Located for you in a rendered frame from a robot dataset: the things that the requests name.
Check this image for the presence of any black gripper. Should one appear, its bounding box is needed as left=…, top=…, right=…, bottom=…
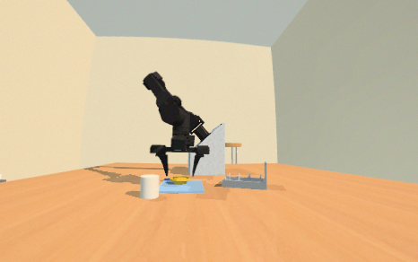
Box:
left=150, top=127, right=210, bottom=177

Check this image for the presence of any yellow plate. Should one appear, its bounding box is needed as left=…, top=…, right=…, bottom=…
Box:
left=170, top=176, right=190, bottom=185

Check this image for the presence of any cream cylinder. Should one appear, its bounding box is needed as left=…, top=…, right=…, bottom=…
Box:
left=140, top=174, right=160, bottom=200

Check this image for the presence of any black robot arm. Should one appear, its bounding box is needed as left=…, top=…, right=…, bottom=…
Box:
left=143, top=71, right=211, bottom=151

